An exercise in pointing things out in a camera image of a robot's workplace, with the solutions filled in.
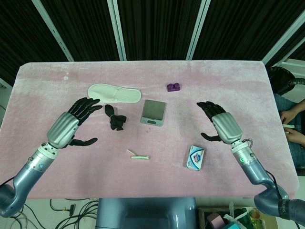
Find person's left hand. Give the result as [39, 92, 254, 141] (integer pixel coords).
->
[287, 130, 305, 145]

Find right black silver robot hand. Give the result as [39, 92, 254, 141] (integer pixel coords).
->
[196, 101, 244, 145]

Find person's right hand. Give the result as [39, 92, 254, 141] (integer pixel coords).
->
[280, 110, 297, 125]

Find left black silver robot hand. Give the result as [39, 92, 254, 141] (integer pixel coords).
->
[46, 97, 103, 149]

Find person's right forearm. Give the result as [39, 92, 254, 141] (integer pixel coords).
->
[293, 99, 305, 116]

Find person's blue trousers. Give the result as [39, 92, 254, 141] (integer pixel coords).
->
[273, 93, 305, 167]

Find black chair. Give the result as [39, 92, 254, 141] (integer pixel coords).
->
[267, 66, 305, 95]

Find blue white soap box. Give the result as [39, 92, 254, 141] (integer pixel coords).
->
[183, 145, 207, 171]

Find white disposable slipper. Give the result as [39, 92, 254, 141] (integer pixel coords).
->
[87, 83, 142, 104]

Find black knotted sock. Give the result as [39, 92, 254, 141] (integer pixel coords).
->
[104, 104, 127, 132]

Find purple toy building block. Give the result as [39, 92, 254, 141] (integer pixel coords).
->
[166, 82, 182, 93]

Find black curtain panel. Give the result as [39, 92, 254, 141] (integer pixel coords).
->
[194, 0, 305, 62]
[269, 23, 305, 67]
[41, 0, 120, 62]
[0, 0, 70, 86]
[118, 0, 203, 60]

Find small silver digital scale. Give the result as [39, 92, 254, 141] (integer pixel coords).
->
[140, 99, 167, 126]

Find white plastic bag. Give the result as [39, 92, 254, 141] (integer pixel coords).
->
[223, 202, 239, 222]

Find green packet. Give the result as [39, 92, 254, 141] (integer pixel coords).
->
[235, 207, 261, 221]

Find pink plush tablecloth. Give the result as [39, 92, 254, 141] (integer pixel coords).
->
[0, 61, 300, 200]

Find small pink box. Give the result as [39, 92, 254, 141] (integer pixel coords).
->
[206, 213, 226, 227]

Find brown cardboard box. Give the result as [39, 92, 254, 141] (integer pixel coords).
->
[197, 207, 264, 229]

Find teal box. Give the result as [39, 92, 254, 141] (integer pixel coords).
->
[225, 220, 242, 229]

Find blue-grey robot torso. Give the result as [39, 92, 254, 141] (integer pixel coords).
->
[95, 197, 198, 229]

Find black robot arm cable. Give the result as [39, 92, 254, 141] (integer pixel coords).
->
[264, 169, 288, 200]

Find white frame post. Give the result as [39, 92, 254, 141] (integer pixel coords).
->
[261, 16, 305, 66]
[106, 0, 127, 61]
[186, 0, 212, 61]
[37, 0, 74, 62]

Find black floor cable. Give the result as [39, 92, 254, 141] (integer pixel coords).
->
[4, 201, 51, 229]
[49, 198, 64, 212]
[75, 199, 100, 229]

